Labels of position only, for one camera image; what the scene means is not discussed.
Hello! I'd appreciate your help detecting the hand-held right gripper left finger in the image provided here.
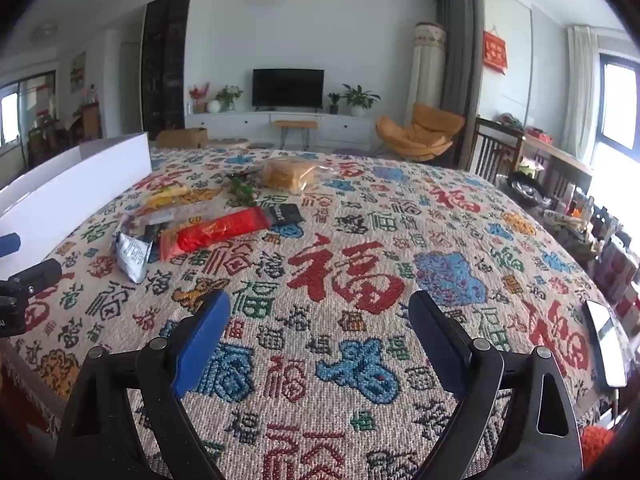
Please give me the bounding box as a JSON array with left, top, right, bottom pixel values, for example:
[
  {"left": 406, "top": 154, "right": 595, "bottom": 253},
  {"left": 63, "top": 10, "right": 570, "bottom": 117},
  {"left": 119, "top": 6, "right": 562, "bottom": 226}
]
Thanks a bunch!
[{"left": 54, "top": 289, "right": 232, "bottom": 480}]

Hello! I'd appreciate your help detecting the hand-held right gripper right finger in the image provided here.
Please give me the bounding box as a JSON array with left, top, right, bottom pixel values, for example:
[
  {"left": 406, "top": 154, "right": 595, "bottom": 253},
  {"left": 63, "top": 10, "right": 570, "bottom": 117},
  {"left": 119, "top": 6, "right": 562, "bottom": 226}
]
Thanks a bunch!
[{"left": 407, "top": 290, "right": 585, "bottom": 480}]

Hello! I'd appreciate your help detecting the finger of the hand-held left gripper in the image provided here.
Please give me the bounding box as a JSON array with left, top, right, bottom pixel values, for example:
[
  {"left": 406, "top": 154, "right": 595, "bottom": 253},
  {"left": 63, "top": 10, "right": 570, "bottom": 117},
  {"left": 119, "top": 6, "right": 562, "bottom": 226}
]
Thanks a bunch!
[
  {"left": 0, "top": 258, "right": 63, "bottom": 301},
  {"left": 0, "top": 232, "right": 22, "bottom": 260}
]

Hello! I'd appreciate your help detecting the white storage box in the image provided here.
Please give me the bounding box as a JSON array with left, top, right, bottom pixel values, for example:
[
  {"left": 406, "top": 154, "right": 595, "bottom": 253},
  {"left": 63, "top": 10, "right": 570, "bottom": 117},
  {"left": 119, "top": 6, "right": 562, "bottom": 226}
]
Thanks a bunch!
[{"left": 0, "top": 132, "right": 152, "bottom": 261}]

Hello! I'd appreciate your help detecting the clear bread packet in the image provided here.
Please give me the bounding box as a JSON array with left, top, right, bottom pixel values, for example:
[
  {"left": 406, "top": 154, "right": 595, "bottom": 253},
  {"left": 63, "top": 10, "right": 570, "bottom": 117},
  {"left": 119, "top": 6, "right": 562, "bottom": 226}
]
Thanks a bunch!
[{"left": 260, "top": 155, "right": 341, "bottom": 193}]

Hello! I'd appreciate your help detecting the silver snack packet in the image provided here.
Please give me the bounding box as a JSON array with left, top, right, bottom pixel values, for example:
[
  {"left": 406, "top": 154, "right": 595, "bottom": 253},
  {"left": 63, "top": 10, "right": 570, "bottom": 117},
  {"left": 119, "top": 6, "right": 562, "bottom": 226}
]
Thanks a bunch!
[{"left": 114, "top": 232, "right": 153, "bottom": 283}]

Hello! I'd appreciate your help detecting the red snack packet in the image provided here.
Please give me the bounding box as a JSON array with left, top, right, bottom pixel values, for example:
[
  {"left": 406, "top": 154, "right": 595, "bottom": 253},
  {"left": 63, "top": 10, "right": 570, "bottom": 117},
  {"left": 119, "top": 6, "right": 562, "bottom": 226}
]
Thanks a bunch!
[{"left": 160, "top": 207, "right": 271, "bottom": 261}]

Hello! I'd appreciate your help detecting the clear snack packet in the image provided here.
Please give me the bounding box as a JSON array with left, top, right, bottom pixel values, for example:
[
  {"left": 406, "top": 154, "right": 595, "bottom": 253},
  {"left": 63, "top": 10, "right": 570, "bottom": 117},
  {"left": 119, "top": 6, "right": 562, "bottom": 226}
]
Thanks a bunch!
[{"left": 125, "top": 204, "right": 211, "bottom": 228}]

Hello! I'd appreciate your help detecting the printed woven tablecloth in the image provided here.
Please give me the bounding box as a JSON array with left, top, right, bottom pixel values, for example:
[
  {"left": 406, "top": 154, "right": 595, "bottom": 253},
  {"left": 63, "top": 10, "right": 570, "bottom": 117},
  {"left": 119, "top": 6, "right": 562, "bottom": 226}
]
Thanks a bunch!
[{"left": 0, "top": 147, "right": 626, "bottom": 480}]

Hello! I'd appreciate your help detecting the yellow snack packet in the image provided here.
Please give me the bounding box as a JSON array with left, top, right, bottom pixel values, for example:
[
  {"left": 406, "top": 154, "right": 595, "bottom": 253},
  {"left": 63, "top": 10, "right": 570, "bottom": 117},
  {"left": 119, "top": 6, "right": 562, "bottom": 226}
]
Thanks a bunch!
[{"left": 142, "top": 185, "right": 188, "bottom": 208}]

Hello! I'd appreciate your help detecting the black snack packet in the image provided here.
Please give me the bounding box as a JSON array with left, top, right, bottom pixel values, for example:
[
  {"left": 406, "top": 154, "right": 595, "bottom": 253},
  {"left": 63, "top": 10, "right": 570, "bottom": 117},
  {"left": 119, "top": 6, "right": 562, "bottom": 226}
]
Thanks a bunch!
[{"left": 262, "top": 203, "right": 304, "bottom": 226}]

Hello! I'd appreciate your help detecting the green snack packet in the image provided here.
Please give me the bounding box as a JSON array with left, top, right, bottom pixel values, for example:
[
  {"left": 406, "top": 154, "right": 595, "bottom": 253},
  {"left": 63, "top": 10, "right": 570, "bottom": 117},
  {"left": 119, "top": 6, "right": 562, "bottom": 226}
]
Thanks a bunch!
[{"left": 225, "top": 172, "right": 261, "bottom": 208}]

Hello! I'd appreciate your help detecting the black smartphone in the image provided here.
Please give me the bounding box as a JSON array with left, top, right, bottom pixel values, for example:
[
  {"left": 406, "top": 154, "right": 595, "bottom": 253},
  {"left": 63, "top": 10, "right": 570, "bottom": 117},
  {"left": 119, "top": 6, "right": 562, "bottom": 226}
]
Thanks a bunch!
[{"left": 582, "top": 300, "right": 628, "bottom": 388}]

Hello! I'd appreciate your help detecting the orange fluffy object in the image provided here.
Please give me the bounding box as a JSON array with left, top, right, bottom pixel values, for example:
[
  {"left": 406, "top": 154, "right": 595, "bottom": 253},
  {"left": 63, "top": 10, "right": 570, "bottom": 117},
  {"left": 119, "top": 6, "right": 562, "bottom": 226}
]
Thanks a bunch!
[{"left": 580, "top": 425, "right": 616, "bottom": 471}]

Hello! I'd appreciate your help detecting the dark wooden chair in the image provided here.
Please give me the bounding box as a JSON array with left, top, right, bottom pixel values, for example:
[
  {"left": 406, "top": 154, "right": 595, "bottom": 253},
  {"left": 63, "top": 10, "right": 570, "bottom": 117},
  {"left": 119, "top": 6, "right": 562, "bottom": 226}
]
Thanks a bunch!
[{"left": 470, "top": 117, "right": 526, "bottom": 186}]

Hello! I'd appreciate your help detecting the cardboard box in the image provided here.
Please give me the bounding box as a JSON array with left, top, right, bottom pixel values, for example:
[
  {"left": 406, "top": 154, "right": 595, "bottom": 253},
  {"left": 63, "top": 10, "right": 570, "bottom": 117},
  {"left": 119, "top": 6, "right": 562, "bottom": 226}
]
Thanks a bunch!
[{"left": 156, "top": 127, "right": 208, "bottom": 150}]

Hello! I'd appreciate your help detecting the orange lounge chair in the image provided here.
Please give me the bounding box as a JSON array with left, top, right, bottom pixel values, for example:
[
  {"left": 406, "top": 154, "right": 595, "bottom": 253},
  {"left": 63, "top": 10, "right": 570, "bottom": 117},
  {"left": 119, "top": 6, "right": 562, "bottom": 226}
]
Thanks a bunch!
[{"left": 375, "top": 102, "right": 466, "bottom": 162}]

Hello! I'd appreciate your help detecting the white television cabinet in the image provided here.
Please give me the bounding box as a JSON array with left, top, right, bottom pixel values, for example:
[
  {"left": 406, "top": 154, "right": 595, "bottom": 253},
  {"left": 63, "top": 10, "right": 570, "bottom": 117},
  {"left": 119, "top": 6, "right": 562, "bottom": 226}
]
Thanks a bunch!
[{"left": 184, "top": 111, "right": 378, "bottom": 146}]

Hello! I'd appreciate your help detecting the dark bookcase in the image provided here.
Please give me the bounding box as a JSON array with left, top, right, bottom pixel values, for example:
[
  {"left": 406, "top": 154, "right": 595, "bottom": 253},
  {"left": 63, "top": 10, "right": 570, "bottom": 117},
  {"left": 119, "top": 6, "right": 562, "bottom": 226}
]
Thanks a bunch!
[{"left": 141, "top": 0, "right": 192, "bottom": 141}]

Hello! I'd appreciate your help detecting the wooden stool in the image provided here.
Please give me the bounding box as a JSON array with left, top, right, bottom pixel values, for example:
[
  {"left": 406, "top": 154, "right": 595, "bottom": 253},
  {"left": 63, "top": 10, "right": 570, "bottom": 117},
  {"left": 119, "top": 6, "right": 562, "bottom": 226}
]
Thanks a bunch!
[{"left": 273, "top": 120, "right": 318, "bottom": 151}]

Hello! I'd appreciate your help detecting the red flower bouquet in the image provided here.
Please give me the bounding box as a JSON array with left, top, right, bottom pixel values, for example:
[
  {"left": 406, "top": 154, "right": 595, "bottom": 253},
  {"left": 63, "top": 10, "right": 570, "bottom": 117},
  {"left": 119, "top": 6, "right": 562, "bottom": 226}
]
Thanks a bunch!
[{"left": 189, "top": 82, "right": 210, "bottom": 113}]

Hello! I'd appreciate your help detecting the green plant in vase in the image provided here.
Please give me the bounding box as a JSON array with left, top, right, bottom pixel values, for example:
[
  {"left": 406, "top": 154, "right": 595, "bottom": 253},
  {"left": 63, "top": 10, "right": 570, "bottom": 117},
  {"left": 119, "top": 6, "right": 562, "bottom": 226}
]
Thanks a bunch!
[{"left": 216, "top": 85, "right": 244, "bottom": 112}]

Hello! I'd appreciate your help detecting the large potted plant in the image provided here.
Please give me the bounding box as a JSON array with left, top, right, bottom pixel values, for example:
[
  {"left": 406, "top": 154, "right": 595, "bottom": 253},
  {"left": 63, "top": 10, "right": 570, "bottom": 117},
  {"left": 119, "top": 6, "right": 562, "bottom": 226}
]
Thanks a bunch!
[{"left": 341, "top": 84, "right": 381, "bottom": 118}]

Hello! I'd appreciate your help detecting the black television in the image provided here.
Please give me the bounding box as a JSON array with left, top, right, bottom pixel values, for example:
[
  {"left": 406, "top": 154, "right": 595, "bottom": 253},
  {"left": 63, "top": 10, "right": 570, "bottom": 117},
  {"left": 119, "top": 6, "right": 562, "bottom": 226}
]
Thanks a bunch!
[{"left": 252, "top": 68, "right": 325, "bottom": 111}]

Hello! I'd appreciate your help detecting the covered standing air conditioner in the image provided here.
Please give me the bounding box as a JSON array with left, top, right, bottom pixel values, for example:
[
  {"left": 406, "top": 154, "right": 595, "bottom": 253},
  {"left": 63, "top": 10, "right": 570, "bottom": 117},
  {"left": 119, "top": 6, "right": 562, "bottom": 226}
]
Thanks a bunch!
[{"left": 407, "top": 21, "right": 447, "bottom": 111}]

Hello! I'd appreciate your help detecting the grey curtain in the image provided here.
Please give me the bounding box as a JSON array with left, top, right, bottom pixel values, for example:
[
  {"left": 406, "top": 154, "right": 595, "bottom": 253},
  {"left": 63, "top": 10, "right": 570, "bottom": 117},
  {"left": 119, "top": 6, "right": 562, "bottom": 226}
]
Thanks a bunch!
[{"left": 436, "top": 0, "right": 483, "bottom": 161}]

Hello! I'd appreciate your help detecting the white sheer curtain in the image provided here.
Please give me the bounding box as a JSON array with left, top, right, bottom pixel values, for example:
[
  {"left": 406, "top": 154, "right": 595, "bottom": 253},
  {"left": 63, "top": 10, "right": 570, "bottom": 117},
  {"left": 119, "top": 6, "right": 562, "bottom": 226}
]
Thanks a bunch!
[{"left": 560, "top": 25, "right": 601, "bottom": 161}]

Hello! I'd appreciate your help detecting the dark framed window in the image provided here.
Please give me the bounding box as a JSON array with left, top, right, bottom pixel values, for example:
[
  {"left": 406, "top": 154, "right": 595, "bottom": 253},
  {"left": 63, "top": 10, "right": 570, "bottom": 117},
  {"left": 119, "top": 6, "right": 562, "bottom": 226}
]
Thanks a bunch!
[{"left": 597, "top": 52, "right": 640, "bottom": 153}]

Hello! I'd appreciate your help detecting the framed wall picture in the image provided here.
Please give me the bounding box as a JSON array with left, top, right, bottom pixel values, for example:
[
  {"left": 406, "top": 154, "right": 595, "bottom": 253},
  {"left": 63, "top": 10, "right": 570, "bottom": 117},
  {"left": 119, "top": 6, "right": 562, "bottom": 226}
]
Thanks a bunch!
[{"left": 70, "top": 51, "right": 87, "bottom": 93}]

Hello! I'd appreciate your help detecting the red wall hanging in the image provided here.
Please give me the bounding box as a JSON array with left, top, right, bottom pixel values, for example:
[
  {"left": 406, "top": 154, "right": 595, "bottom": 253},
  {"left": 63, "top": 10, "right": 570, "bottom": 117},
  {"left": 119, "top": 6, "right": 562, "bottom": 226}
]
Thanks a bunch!
[{"left": 482, "top": 27, "right": 508, "bottom": 73}]

